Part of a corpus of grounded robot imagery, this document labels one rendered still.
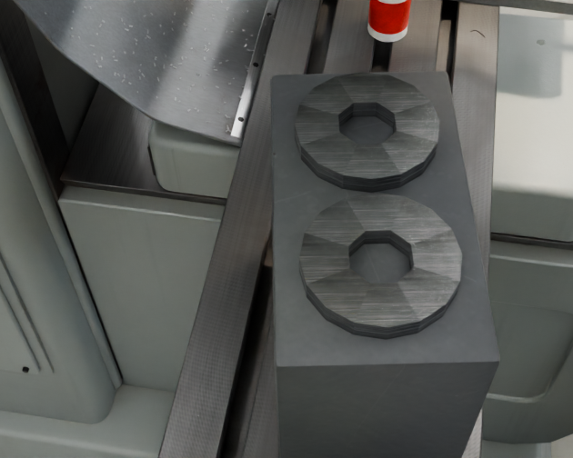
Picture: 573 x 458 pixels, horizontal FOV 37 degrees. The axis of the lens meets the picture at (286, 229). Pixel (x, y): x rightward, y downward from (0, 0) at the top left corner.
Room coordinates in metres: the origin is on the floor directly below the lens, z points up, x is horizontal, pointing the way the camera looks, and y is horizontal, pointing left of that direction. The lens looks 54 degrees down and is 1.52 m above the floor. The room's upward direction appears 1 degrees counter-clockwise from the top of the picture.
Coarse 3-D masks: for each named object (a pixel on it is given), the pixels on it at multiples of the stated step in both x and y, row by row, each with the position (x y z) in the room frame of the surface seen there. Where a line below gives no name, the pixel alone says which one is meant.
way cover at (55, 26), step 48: (48, 0) 0.66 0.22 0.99; (96, 0) 0.71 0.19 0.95; (144, 0) 0.75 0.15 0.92; (192, 0) 0.79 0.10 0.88; (240, 0) 0.81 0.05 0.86; (96, 48) 0.65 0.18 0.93; (144, 48) 0.69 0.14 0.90; (240, 48) 0.73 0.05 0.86; (144, 96) 0.63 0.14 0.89; (192, 96) 0.65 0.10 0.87; (240, 144) 0.60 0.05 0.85
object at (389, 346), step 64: (320, 128) 0.36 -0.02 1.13; (384, 128) 0.37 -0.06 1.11; (448, 128) 0.37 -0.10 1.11; (320, 192) 0.32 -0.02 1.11; (384, 192) 0.32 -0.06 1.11; (448, 192) 0.32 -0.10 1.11; (320, 256) 0.27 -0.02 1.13; (384, 256) 0.28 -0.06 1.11; (448, 256) 0.27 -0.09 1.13; (320, 320) 0.24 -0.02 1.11; (384, 320) 0.23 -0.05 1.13; (448, 320) 0.23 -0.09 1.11; (320, 384) 0.21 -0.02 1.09; (384, 384) 0.21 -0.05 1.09; (448, 384) 0.21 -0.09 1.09; (320, 448) 0.21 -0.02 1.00; (384, 448) 0.21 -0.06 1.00; (448, 448) 0.21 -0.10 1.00
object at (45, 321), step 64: (0, 0) 0.67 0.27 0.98; (0, 64) 0.64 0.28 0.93; (64, 64) 0.76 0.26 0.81; (0, 128) 0.63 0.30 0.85; (64, 128) 0.72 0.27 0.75; (0, 192) 0.61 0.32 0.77; (0, 256) 0.61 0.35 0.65; (64, 256) 0.63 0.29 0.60; (0, 320) 0.60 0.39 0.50; (64, 320) 0.61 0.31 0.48; (0, 384) 0.62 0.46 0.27; (64, 384) 0.60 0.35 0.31
